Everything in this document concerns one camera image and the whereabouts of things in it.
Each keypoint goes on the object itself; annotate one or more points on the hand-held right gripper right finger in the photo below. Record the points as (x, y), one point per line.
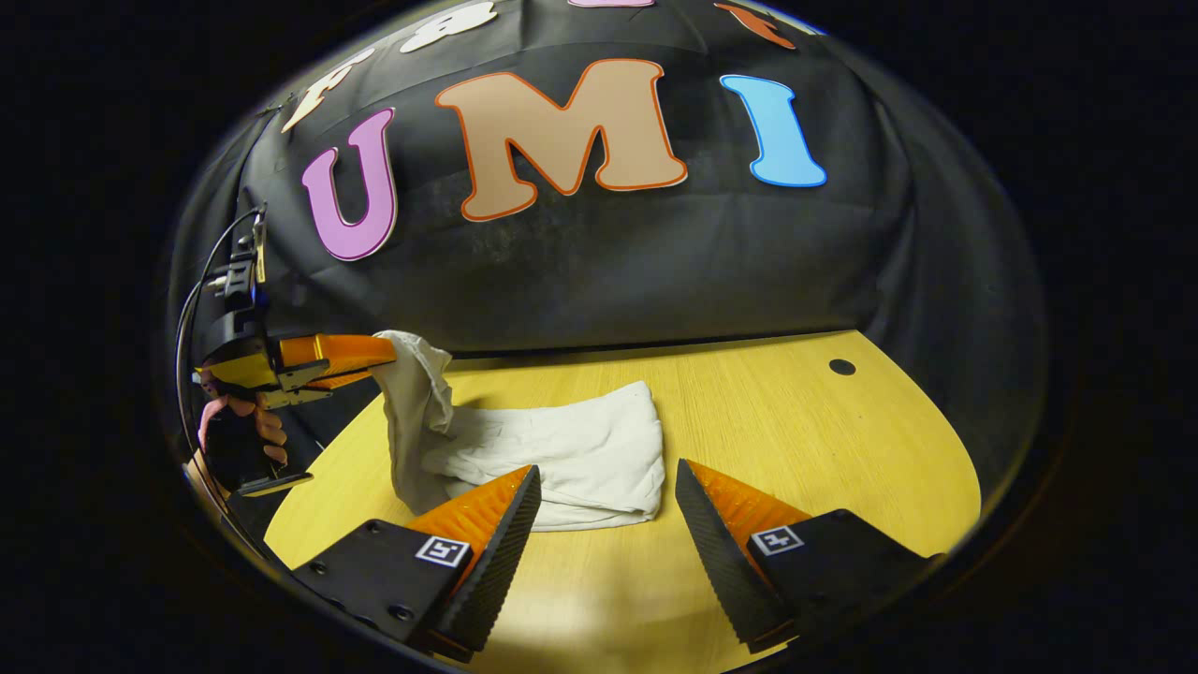
(721, 562)

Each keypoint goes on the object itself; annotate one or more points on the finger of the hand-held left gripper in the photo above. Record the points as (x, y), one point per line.
(342, 348)
(309, 386)

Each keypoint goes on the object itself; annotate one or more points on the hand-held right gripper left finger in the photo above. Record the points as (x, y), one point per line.
(496, 562)

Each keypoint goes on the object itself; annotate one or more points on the white jeans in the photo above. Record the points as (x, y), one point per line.
(580, 449)

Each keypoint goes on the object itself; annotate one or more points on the black backdrop cloth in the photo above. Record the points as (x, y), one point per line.
(655, 262)

